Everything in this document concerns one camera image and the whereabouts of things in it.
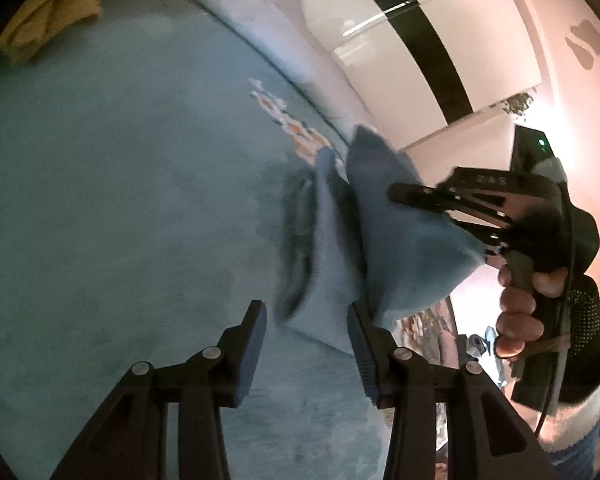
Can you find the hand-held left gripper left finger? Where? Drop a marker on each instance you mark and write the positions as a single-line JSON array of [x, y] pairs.
[[247, 355]]

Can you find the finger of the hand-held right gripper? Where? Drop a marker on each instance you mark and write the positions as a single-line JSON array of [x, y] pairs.
[[495, 240], [430, 196]]

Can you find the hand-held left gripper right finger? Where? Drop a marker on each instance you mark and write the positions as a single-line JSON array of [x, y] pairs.
[[362, 355]]

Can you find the blue garment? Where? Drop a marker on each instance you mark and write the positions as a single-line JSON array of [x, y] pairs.
[[405, 260]]

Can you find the person's right hand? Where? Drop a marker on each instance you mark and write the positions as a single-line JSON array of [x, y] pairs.
[[517, 320]]

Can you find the white wardrobe with black stripe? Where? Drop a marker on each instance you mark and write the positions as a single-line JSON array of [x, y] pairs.
[[405, 60]]

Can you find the light blue duvet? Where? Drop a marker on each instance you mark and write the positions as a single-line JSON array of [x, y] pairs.
[[280, 35]]

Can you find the person's blue jeans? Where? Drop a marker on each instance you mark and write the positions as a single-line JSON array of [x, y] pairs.
[[577, 455]]

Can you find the mustard knit sweater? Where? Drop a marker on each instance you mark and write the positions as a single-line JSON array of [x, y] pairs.
[[50, 15]]

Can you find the green leaf wall sticker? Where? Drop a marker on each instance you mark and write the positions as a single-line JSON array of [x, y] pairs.
[[517, 105]]

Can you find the grey wall sticker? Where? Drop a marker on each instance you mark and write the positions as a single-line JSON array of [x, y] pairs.
[[587, 42]]

